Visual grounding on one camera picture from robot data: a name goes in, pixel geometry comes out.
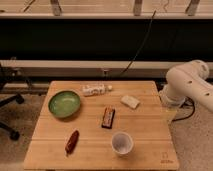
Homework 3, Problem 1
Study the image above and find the white sponge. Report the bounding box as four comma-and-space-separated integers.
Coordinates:
121, 95, 140, 109

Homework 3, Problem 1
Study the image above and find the white plastic bottle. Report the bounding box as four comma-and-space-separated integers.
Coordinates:
82, 84, 112, 96

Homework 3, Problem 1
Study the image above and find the black hanging cable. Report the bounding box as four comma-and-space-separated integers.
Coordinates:
118, 9, 157, 77

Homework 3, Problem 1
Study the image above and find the black office chair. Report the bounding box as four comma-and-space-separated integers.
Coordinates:
0, 63, 26, 141

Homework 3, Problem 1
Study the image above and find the dark chocolate bar box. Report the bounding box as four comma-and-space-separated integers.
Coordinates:
101, 107, 115, 129

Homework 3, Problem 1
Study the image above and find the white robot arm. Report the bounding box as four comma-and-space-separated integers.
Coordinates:
159, 60, 213, 112

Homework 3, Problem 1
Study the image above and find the green bowl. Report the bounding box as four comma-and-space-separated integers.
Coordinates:
48, 91, 81, 118

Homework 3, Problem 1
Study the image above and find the white paper cup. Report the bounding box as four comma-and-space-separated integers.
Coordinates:
111, 132, 134, 156

